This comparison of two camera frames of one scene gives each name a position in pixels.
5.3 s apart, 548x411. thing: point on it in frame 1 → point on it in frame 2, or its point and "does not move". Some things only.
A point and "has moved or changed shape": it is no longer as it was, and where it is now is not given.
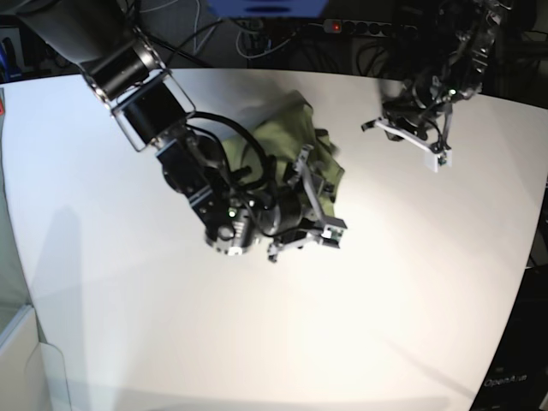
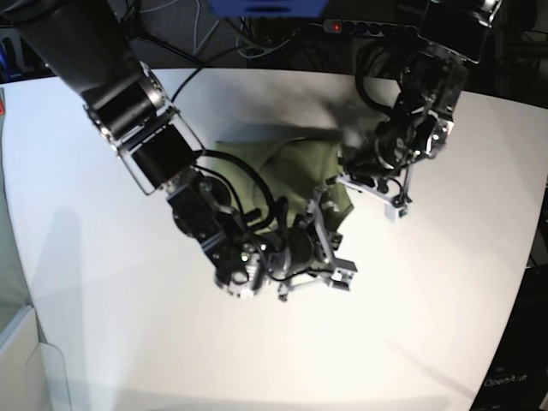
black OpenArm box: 518,380 does not move
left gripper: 297,175 → 308,251
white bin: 32,376 does not move
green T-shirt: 276,134 has moved or changed shape
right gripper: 427,127 → 383,183
